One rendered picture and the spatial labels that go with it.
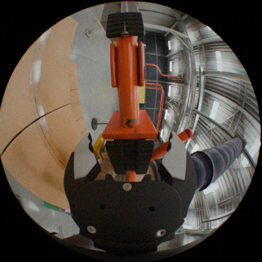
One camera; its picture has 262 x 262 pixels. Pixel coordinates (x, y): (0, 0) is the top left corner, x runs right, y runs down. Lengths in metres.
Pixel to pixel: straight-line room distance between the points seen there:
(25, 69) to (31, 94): 0.10
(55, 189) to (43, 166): 0.11
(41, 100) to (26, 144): 0.15
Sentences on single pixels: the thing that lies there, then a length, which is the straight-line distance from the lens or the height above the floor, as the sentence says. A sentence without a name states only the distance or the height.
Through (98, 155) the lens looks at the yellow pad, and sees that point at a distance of 0.27.
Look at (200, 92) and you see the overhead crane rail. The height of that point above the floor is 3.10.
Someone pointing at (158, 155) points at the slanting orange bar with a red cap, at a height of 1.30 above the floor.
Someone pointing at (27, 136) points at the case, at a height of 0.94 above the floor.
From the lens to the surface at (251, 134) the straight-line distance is 4.96.
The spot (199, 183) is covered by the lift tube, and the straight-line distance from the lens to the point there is 0.37.
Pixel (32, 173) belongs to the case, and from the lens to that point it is 0.33.
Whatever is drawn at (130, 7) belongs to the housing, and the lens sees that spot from 0.15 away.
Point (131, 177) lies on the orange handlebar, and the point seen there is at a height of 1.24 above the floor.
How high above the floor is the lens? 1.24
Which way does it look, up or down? 2 degrees down
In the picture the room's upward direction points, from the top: 89 degrees clockwise
